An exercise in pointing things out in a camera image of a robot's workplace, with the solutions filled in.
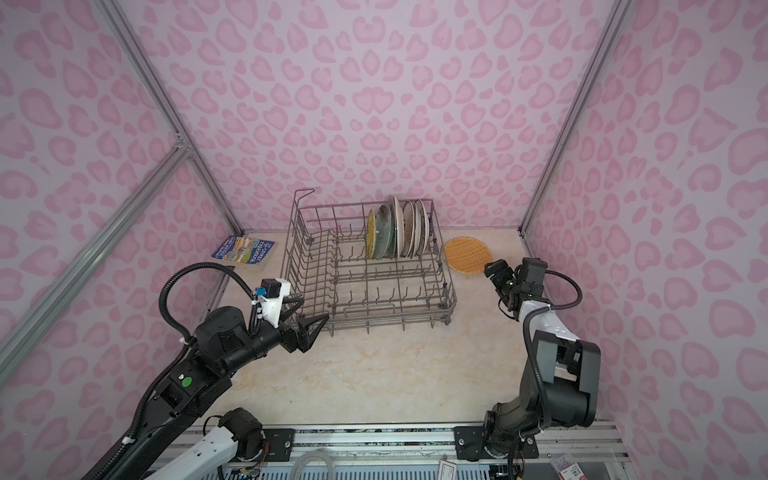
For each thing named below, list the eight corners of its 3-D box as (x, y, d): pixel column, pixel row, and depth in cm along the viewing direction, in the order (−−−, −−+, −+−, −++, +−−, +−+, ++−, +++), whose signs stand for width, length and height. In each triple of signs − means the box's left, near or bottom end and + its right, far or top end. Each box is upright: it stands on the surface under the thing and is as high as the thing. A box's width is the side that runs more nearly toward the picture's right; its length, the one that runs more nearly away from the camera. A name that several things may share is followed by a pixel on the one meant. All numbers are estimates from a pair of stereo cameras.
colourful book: (217, 258, 115) (213, 253, 112) (231, 240, 121) (228, 234, 118) (264, 266, 112) (260, 261, 109) (276, 247, 118) (273, 241, 116)
